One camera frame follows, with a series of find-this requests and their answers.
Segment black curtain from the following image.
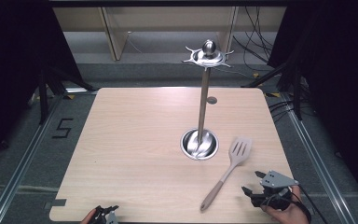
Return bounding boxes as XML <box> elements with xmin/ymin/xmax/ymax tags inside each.
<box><xmin>267</xmin><ymin>6</ymin><xmax>358</xmax><ymax>200</ymax></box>
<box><xmin>0</xmin><ymin>0</ymin><xmax>85</xmax><ymax>171</ymax></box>

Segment steel utensil rack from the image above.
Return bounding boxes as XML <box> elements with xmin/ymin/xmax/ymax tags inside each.
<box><xmin>181</xmin><ymin>38</ymin><xmax>235</xmax><ymax>161</ymax></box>

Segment bundle of black hanging cables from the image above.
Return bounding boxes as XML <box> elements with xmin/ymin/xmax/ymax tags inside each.
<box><xmin>232</xmin><ymin>6</ymin><xmax>276</xmax><ymax>63</ymax></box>

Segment beige slotted spatula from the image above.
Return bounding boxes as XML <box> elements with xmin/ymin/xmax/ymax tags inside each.
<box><xmin>200</xmin><ymin>136</ymin><xmax>254</xmax><ymax>213</ymax></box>

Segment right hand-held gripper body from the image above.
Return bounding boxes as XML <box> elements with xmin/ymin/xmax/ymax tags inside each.
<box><xmin>250</xmin><ymin>170</ymin><xmax>300</xmax><ymax>210</ymax></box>

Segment aluminium floor rail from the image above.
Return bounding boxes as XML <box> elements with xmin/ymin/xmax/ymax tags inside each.
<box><xmin>280</xmin><ymin>92</ymin><xmax>358</xmax><ymax>224</ymax></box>
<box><xmin>0</xmin><ymin>92</ymin><xmax>63</xmax><ymax>224</ymax></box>

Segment black tripod stand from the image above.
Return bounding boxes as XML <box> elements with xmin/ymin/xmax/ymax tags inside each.
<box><xmin>36</xmin><ymin>63</ymin><xmax>98</xmax><ymax>126</ymax></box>
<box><xmin>241</xmin><ymin>60</ymin><xmax>306</xmax><ymax>121</ymax></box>

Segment beige wooden cabinet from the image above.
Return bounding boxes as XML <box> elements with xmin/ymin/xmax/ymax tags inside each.
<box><xmin>52</xmin><ymin>7</ymin><xmax>287</xmax><ymax>62</ymax></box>

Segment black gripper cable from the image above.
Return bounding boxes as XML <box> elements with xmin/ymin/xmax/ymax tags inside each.
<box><xmin>291</xmin><ymin>184</ymin><xmax>329</xmax><ymax>224</ymax></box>

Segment person's left hand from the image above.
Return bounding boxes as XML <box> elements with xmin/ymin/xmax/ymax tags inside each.
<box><xmin>79</xmin><ymin>208</ymin><xmax>99</xmax><ymax>224</ymax></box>

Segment black floor cables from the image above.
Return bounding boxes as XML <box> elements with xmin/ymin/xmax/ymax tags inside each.
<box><xmin>268</xmin><ymin>98</ymin><xmax>296</xmax><ymax>119</ymax></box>

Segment person's right hand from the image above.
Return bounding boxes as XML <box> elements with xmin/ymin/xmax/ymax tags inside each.
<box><xmin>260</xmin><ymin>185</ymin><xmax>310</xmax><ymax>224</ymax></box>

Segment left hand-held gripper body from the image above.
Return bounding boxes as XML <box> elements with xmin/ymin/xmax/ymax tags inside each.
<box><xmin>94</xmin><ymin>210</ymin><xmax>119</xmax><ymax>224</ymax></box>

